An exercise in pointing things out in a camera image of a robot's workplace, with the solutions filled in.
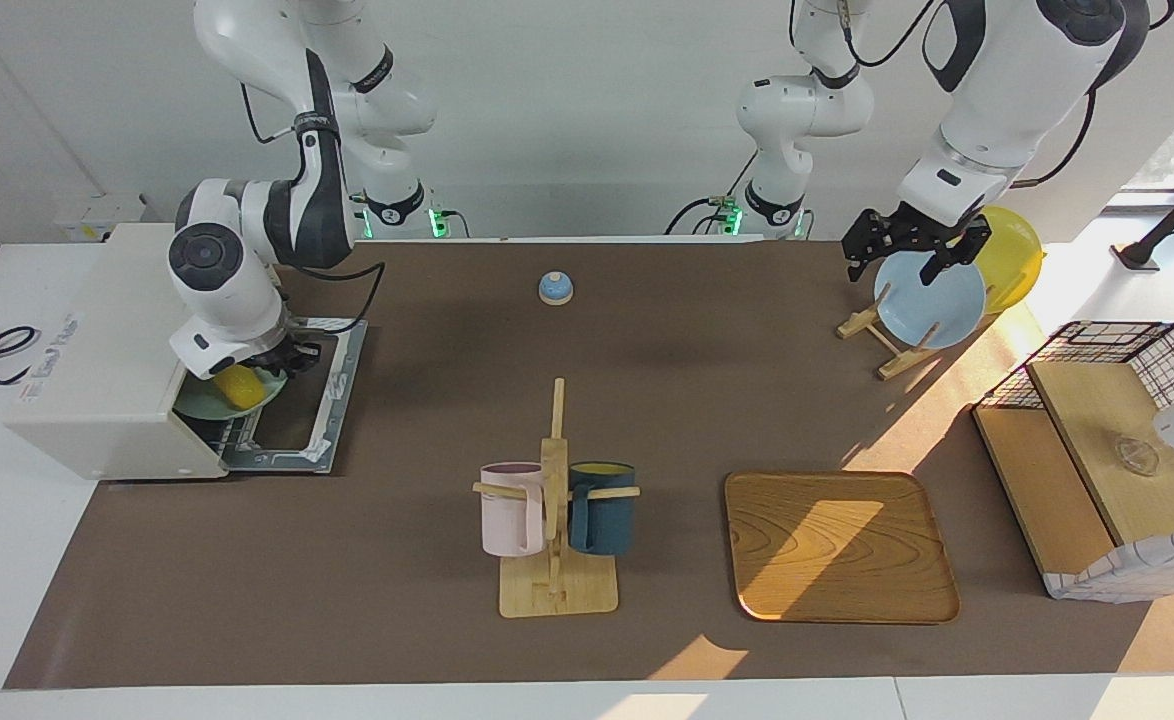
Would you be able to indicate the black stand with pole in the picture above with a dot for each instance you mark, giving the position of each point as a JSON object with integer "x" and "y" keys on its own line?
{"x": 1162, "y": 235}

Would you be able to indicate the wooden plate rack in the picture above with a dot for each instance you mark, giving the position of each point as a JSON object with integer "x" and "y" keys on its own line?
{"x": 892, "y": 360}

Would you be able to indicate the pale green ceramic plate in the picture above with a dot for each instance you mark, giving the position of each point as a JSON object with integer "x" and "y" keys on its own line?
{"x": 197, "y": 405}

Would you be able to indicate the wooden mug tree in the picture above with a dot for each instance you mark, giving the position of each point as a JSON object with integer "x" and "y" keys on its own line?
{"x": 555, "y": 590}

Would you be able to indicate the glass oven door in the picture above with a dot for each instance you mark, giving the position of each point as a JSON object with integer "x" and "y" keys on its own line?
{"x": 342, "y": 380}

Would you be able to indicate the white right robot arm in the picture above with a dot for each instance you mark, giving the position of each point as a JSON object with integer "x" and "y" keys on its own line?
{"x": 237, "y": 270}

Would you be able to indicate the white toaster oven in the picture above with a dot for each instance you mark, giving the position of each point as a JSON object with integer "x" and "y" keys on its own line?
{"x": 107, "y": 350}

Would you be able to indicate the pink mug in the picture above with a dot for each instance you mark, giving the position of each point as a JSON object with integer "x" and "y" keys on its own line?
{"x": 509, "y": 520}

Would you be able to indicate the light blue plate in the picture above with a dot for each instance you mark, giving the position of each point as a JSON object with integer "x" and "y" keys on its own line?
{"x": 932, "y": 305}

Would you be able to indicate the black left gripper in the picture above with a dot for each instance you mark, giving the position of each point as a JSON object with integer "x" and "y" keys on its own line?
{"x": 922, "y": 228}

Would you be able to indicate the blue call bell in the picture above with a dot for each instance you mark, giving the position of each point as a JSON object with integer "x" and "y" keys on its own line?
{"x": 556, "y": 288}

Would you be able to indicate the wooden serving tray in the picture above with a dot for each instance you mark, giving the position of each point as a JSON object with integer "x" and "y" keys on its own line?
{"x": 837, "y": 550}

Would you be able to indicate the clear glass cup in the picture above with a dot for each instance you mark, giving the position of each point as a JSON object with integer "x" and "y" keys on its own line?
{"x": 1135, "y": 458}

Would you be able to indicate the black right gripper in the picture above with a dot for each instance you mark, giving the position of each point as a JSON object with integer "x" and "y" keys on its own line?
{"x": 292, "y": 355}

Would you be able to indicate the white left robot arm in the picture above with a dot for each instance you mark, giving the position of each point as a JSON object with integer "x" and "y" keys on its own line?
{"x": 1007, "y": 90}

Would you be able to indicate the yellow plate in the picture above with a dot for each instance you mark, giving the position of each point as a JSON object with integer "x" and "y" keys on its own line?
{"x": 1012, "y": 260}

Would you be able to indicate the dark blue mug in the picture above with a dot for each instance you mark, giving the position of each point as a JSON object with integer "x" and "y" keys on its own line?
{"x": 602, "y": 520}

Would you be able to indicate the white power strip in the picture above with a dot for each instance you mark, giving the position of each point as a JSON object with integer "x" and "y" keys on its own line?
{"x": 97, "y": 220}

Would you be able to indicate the brown table mat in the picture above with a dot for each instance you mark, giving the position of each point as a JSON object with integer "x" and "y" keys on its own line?
{"x": 647, "y": 400}

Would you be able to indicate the yellow corn cob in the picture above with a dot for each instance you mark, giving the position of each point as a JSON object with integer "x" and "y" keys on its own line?
{"x": 239, "y": 388}

